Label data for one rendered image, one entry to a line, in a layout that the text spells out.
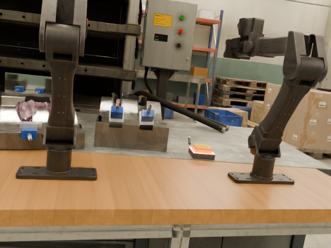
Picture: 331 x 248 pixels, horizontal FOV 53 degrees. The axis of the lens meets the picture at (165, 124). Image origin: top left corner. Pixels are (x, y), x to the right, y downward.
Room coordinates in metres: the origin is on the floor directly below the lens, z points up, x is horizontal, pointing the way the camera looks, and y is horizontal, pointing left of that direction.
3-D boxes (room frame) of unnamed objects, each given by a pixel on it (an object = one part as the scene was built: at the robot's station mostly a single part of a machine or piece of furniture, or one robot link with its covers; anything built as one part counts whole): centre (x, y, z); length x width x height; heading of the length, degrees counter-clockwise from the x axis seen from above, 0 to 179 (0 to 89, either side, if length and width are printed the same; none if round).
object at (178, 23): (2.13, 0.05, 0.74); 0.31 x 0.22 x 1.47; 99
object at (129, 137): (1.40, 0.15, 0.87); 0.50 x 0.26 x 0.14; 9
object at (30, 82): (2.11, 0.81, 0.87); 0.50 x 0.27 x 0.17; 9
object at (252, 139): (1.00, -0.31, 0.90); 0.09 x 0.06 x 0.06; 105
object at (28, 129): (1.00, 0.41, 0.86); 0.13 x 0.05 x 0.05; 26
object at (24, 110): (1.26, 0.48, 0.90); 0.26 x 0.18 x 0.08; 26
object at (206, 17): (7.56, 0.11, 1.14); 2.06 x 0.65 x 2.27; 100
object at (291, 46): (1.00, -0.31, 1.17); 0.30 x 0.09 x 0.12; 15
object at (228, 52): (1.26, -0.24, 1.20); 0.10 x 0.07 x 0.07; 105
